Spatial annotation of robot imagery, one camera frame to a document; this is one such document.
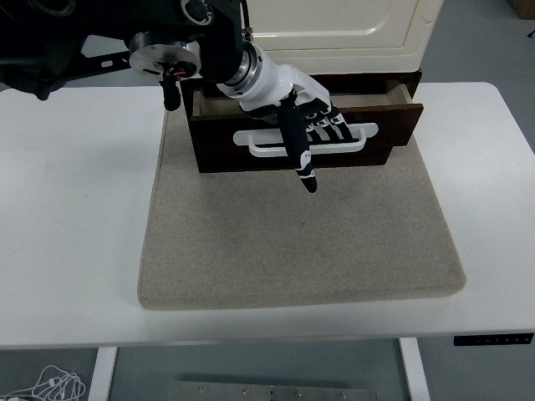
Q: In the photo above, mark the white table leg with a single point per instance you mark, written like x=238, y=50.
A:
x=416, y=372
x=102, y=376

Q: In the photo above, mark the grey fabric mat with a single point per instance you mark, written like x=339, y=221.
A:
x=292, y=242

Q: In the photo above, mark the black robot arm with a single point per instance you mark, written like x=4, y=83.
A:
x=83, y=33

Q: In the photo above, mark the dark wooden drawer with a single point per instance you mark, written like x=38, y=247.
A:
x=209, y=133

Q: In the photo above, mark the cardboard box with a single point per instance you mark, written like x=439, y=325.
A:
x=524, y=7

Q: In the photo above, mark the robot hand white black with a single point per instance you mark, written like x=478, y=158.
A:
x=280, y=83

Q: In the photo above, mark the black table control panel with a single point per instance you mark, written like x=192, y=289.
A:
x=493, y=339

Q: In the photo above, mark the dark wooden drawer housing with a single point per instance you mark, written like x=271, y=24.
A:
x=217, y=167

